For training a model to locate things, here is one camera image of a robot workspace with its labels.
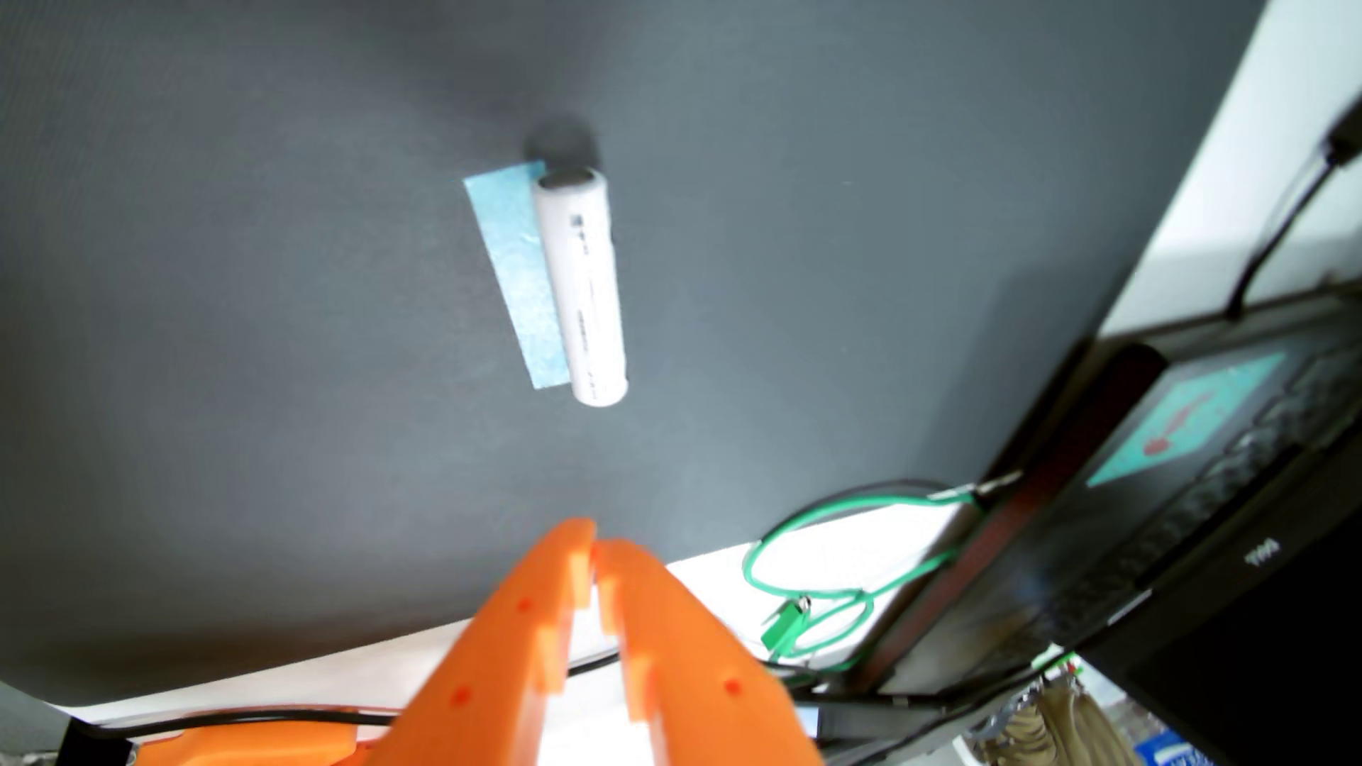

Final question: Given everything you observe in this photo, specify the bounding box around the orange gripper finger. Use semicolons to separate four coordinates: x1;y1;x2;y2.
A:
594;539;827;766
362;518;598;766

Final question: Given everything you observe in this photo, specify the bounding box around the white cylindrical battery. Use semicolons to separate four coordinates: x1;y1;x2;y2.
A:
532;167;629;409

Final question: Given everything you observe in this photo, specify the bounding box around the light blue tape patch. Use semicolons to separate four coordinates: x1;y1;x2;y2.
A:
464;160;574;391

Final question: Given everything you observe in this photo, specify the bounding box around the blue label water bottle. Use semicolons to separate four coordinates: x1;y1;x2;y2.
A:
1133;728;1214;766

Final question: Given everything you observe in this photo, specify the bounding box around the black Dell laptop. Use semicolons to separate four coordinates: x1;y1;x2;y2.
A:
851;292;1362;766

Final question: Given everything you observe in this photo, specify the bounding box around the green cable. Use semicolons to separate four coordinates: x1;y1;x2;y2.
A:
741;484;980;677

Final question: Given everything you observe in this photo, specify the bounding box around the thin black cable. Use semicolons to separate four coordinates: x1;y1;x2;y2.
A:
64;649;624;740

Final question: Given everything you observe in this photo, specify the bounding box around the black cable with adapter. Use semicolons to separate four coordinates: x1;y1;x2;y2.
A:
1224;96;1362;321

